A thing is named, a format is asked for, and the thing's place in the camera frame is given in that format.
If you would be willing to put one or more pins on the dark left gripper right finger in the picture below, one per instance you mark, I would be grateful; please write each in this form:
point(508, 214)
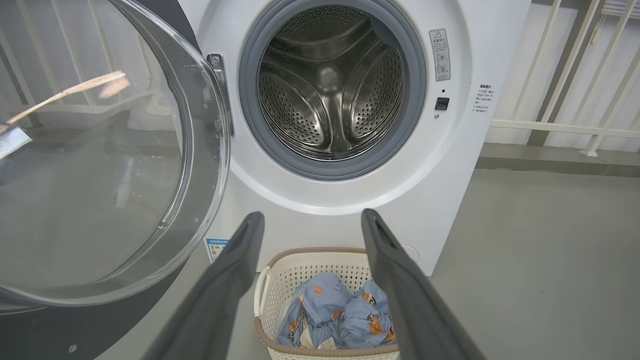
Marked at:
point(410, 310)

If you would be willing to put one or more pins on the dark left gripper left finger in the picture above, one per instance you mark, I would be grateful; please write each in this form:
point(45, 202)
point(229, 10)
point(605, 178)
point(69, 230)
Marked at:
point(220, 300)

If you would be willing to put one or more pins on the blue garment with bear print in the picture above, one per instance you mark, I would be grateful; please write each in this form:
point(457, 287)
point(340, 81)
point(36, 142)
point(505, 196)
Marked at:
point(367, 325)

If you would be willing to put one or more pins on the blue garment with waffle print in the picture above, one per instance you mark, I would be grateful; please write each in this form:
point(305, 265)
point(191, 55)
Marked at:
point(320, 305)

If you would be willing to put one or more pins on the round black glass washer door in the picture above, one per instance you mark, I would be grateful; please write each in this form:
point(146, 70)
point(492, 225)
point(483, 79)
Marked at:
point(100, 175)

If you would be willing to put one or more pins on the white front-load washing machine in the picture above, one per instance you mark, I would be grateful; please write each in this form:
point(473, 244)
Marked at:
point(450, 175)

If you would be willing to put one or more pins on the blue energy label sticker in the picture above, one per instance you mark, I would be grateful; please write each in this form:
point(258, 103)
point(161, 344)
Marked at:
point(215, 247)

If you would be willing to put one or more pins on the white perforated laundry basket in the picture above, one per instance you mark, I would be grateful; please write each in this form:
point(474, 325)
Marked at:
point(287, 270)

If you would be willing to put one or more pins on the white metal railing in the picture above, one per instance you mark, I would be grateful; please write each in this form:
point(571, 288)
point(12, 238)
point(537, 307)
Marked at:
point(550, 127)

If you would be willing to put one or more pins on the grey warning sticker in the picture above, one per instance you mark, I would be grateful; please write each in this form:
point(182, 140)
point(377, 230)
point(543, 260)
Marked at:
point(440, 55)

